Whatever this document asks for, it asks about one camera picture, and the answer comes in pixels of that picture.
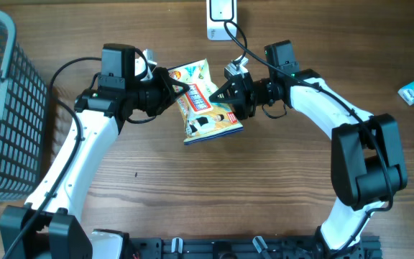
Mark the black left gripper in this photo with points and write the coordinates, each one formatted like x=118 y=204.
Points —
x=168 y=95

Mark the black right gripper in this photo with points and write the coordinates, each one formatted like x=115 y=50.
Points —
x=245 y=96

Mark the yellow wet wipes pack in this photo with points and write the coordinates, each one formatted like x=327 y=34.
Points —
x=203 y=120

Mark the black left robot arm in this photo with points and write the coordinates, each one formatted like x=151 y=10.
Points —
x=48 y=225

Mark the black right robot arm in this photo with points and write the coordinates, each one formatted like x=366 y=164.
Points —
x=367 y=161

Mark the white barcode scanner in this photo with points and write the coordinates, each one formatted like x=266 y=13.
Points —
x=217 y=13

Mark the grey plastic shopping basket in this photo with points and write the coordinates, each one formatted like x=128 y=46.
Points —
x=24 y=104

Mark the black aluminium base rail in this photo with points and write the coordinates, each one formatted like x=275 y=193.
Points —
x=298 y=247

